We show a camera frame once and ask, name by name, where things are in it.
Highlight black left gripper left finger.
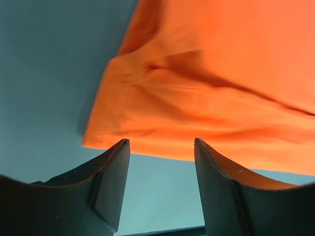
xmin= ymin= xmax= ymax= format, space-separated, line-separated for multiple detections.
xmin=0 ymin=139 xmax=130 ymax=236

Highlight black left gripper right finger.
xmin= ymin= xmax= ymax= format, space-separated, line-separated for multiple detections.
xmin=194 ymin=138 xmax=315 ymax=236

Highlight orange t-shirt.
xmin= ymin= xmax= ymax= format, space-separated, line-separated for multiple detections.
xmin=83 ymin=0 xmax=315 ymax=175

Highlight aluminium table frame rail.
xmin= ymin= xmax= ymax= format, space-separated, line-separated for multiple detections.
xmin=127 ymin=226 xmax=207 ymax=236

